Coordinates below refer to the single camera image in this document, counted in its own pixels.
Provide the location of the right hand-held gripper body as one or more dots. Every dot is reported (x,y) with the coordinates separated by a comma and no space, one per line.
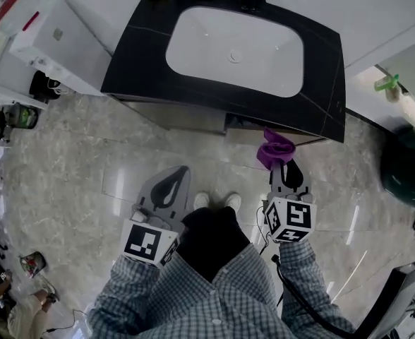
(292,217)

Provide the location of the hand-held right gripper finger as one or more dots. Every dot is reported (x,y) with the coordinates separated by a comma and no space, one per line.
(295,178)
(276,180)

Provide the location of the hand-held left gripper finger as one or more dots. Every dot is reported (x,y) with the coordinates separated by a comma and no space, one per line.
(181,200)
(151,193)

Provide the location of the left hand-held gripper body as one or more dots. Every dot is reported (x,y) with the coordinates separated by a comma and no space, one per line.
(144,240)

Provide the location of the purple cloth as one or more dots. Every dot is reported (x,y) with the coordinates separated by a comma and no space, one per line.
(276,150)

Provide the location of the person's right forearm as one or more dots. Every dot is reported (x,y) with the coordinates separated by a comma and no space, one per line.
(306,277)

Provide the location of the person's left forearm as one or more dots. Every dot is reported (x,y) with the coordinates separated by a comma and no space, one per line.
(126,284)

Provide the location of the person's white left shoe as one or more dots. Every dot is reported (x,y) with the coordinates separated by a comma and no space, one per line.
(201,200)

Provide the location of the person's white shoe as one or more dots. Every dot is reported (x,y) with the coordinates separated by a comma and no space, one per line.
(201,200)
(233,201)

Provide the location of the person's left leg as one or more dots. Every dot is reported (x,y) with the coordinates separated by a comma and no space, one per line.
(197,238)

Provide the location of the person's leg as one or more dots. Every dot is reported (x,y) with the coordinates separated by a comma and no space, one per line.
(228,231)
(197,238)

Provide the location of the person's white right shoe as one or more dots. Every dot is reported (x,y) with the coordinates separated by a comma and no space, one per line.
(233,201)

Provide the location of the person's right leg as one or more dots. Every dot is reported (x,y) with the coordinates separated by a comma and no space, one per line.
(228,231)

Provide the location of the person's checked shirt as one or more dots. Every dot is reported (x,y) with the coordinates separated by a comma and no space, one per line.
(228,295)

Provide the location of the dark green bin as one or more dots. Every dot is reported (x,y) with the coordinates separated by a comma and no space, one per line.
(401,168)

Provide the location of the clear glass ornament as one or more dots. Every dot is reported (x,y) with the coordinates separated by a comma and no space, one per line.
(394,93)

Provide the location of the green bottle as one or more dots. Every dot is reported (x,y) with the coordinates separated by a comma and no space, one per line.
(385,82)

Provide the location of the grey metal box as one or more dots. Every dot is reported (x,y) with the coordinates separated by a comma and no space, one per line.
(405,295)

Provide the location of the black bin with green bag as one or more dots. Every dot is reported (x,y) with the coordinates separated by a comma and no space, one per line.
(24,116)

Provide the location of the white sink basin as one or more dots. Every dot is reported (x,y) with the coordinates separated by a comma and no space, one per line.
(235,34)

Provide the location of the white box with red labels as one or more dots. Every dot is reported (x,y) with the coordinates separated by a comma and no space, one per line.
(63,48)

